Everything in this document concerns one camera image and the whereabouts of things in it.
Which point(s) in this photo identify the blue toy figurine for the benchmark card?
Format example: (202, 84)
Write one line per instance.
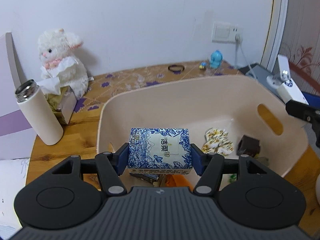
(215, 59)

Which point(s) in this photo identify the white small box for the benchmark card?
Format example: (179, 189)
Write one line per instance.
(290, 91)

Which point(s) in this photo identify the small mushroom figurine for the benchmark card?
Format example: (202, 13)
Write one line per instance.
(203, 65)

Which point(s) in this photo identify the cream thermos bottle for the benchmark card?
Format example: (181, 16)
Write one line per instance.
(38, 112)

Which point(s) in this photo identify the white plush lamb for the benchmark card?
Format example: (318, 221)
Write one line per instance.
(56, 53)

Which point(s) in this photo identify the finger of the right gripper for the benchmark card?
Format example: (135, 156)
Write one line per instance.
(306, 113)

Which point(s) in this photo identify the white phone stand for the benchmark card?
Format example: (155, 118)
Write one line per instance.
(281, 72)

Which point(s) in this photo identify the floral scrunchie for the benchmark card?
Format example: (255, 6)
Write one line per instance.
(217, 141)

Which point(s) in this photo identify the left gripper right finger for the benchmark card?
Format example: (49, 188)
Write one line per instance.
(248, 192)

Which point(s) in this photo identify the dark brown cube box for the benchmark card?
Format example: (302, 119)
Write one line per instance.
(249, 146)

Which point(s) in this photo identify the white wall switch socket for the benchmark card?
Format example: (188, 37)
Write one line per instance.
(225, 32)

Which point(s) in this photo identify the beige plastic storage bin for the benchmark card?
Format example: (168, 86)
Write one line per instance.
(235, 103)

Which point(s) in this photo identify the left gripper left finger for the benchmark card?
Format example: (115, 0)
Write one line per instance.
(71, 192)

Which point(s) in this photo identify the purple floral table mat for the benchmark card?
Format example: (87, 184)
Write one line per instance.
(103, 87)

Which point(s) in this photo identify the tissue box with tissue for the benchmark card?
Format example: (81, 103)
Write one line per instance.
(61, 99)

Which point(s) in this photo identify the blue white tissue pack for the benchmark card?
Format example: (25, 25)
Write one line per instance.
(159, 151)

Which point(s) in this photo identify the grey laptop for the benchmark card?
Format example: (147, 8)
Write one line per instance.
(263, 76)

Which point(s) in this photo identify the orange cloth pouch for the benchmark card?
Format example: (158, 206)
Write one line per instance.
(177, 180)

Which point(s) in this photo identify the lilac headboard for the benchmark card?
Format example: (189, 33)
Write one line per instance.
(17, 135)

